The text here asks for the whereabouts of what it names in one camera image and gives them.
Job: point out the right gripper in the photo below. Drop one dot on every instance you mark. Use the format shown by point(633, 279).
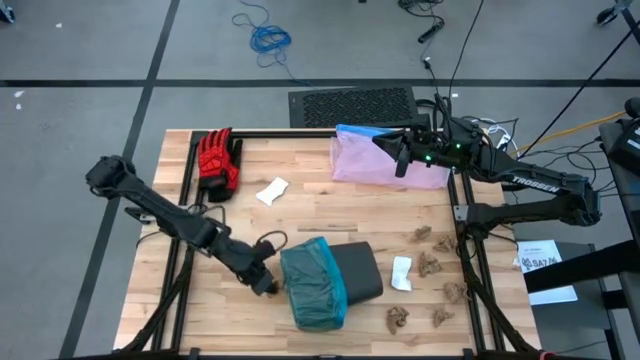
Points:
point(442, 150)

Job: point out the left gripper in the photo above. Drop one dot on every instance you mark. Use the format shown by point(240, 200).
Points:
point(255, 270)

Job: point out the teal trash bag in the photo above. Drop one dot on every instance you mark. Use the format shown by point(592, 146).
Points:
point(312, 285)

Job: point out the brown paper ball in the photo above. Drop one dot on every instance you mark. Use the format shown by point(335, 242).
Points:
point(444, 243)
point(422, 233)
point(453, 291)
point(429, 264)

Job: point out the dark grey trash bin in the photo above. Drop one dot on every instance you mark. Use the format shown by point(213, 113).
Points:
point(357, 272)

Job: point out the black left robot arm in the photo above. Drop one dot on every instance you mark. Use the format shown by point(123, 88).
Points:
point(165, 217)

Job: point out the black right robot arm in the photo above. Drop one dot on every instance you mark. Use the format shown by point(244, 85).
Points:
point(535, 184)

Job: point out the flat pink plastic bag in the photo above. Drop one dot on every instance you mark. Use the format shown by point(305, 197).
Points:
point(365, 162)

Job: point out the blue plastic bag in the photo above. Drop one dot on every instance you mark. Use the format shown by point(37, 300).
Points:
point(357, 131)

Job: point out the black perforated computer case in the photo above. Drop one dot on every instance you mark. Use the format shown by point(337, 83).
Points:
point(355, 106)

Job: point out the white power strip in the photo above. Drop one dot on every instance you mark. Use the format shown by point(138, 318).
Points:
point(500, 136)

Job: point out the red and black glove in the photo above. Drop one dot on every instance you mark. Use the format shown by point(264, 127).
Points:
point(218, 157)

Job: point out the white printed paper sheet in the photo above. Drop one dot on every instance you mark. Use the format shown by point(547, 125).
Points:
point(545, 280)

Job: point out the black stand bar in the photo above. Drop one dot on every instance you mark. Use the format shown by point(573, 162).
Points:
point(580, 270)

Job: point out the black office chair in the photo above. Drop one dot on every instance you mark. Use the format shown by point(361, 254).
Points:
point(627, 145)

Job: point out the black caster leg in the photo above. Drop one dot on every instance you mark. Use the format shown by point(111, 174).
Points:
point(607, 15)

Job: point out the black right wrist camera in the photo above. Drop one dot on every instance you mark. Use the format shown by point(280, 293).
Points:
point(425, 123)

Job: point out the grey metal bracket plate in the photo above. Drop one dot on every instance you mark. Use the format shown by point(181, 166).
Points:
point(460, 212)
point(142, 214)

